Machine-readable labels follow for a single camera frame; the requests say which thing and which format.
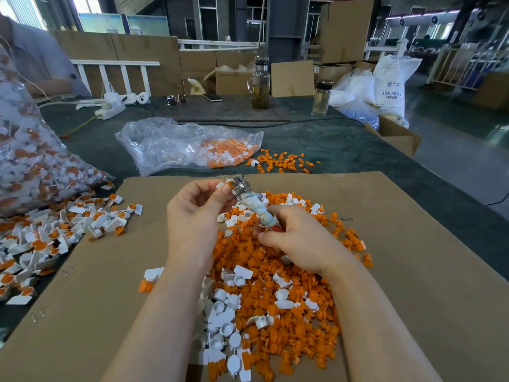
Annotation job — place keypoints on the open brown cardboard box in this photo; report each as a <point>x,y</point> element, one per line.
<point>396,137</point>

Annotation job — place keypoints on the black phone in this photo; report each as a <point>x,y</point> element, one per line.
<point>212,97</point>

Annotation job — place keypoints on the dark steel pillar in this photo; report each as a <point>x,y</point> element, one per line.
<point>288,27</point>

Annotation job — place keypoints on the glass tea jar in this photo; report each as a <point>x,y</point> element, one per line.
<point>260,82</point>

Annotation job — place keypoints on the scatter of orange offcuts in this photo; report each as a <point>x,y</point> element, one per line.
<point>282,160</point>

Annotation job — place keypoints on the person's right hand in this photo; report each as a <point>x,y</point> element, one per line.
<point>308,238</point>

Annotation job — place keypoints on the row of upright cardboard sheets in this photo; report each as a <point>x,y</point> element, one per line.
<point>164,53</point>

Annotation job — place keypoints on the open cardboard box with paper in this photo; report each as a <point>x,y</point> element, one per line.
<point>231,81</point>

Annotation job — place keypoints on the person's left forearm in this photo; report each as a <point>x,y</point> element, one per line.
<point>159,334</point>

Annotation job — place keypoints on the tall brown cardboard box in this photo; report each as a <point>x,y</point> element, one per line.
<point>347,29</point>

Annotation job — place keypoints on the large clear bag of seals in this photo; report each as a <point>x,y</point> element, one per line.
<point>36,159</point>

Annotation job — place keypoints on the glass bottle with black lid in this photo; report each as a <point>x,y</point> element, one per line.
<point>322,97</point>

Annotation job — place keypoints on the small clear plastic bag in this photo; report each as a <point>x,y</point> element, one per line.
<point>161,143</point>

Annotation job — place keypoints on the white railing frame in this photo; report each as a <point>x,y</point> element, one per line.
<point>114,63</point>

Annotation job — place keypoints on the white power strip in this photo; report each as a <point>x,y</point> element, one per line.
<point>110,108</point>

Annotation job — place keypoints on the white metal rack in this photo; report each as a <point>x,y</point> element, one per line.
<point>466,66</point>

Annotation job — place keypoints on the white woven sack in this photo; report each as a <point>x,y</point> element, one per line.
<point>397,82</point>

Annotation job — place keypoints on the orange white plastic piece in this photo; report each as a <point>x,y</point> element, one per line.
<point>134,209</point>
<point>223,185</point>

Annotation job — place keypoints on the brown cardboard sheet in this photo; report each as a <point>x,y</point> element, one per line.
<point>79,290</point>
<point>445,270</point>

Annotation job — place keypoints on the person's left hand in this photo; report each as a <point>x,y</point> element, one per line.
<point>193,228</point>

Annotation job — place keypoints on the clear blue plastic bag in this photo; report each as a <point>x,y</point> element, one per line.
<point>355,99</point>

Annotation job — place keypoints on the pile of assembled white-orange parts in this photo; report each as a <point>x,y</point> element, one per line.
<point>44,238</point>

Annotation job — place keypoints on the pile of orange and white parts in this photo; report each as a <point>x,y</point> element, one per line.
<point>270,314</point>

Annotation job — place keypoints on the flat brown cardboard panel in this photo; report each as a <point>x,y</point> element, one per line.
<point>293,78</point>

